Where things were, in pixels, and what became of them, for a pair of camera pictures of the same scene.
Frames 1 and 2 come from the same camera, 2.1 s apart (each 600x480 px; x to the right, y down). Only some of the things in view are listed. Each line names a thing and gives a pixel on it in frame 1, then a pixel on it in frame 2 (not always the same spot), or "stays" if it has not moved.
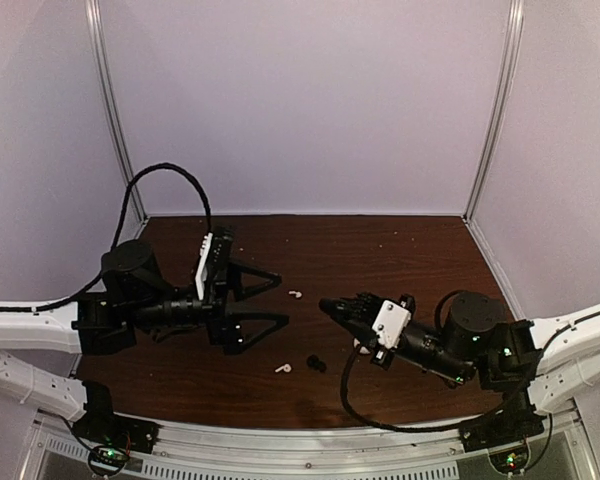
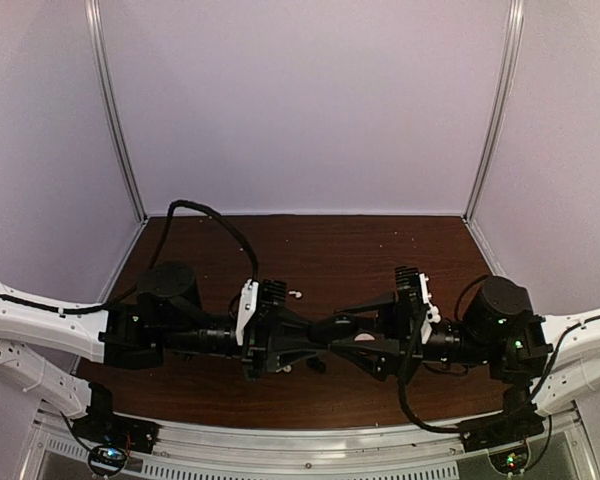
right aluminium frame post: (515, 24) stays
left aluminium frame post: (96, 27) stays
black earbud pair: (313, 361) stays
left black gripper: (226, 331) to (259, 341)
